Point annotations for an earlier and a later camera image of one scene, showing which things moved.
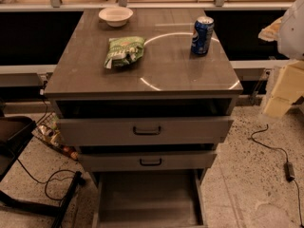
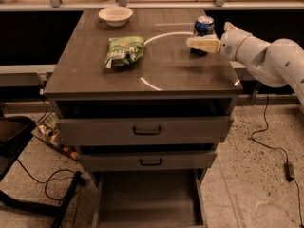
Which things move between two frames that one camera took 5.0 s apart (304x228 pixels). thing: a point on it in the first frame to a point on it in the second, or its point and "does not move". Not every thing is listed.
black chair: (14, 131) does not move
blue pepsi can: (202, 34) does not move
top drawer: (145, 122) does not move
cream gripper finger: (288, 88) to (228, 45)
